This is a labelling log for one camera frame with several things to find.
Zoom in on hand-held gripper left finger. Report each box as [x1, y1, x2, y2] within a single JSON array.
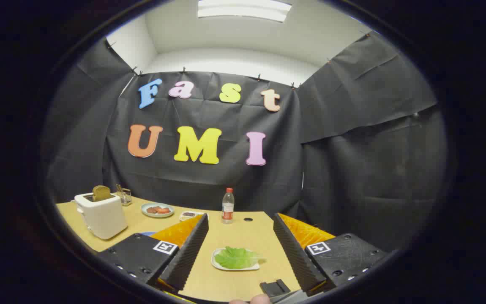
[[97, 213, 209, 296]]

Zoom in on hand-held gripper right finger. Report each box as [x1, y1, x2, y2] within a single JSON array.
[[273, 213, 389, 297]]

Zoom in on green lettuce leaf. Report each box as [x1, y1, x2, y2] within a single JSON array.
[[214, 247, 265, 270]]

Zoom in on brown bread slice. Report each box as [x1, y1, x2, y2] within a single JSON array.
[[92, 185, 112, 202]]

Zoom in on white square plate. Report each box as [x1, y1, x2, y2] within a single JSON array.
[[211, 247, 261, 271]]

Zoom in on black table-edge block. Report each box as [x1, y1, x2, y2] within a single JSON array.
[[260, 279, 291, 298]]

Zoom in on small pale green plate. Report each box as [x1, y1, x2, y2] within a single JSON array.
[[141, 203, 175, 218]]

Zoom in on clear red-capped water bottle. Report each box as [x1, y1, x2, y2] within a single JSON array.
[[221, 188, 235, 224]]

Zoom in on black backdrop cloth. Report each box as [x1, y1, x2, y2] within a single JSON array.
[[42, 32, 448, 254]]

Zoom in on white toaster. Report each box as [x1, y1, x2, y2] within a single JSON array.
[[74, 192, 128, 240]]

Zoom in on wire utensil basket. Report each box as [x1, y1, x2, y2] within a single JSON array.
[[116, 184, 133, 206]]

